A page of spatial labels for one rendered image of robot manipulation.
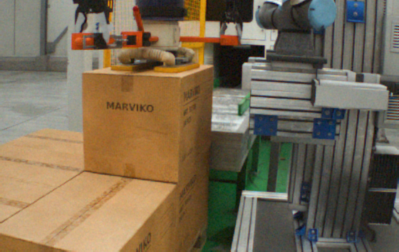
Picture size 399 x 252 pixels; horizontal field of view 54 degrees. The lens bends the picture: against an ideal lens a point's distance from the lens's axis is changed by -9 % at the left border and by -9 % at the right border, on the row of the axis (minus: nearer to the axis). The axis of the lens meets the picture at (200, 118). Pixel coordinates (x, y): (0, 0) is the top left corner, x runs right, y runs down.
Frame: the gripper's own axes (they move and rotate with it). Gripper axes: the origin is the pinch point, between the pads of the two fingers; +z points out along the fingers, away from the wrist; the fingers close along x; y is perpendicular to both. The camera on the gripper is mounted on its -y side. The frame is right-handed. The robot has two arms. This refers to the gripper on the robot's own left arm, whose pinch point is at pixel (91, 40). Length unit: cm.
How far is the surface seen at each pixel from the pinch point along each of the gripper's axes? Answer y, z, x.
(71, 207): -3, 53, 7
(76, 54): 166, 14, 105
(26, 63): 897, 81, 723
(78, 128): 166, 71, 104
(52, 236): -24, 53, 1
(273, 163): 153, 78, -46
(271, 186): 153, 94, -46
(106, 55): 217, 17, 105
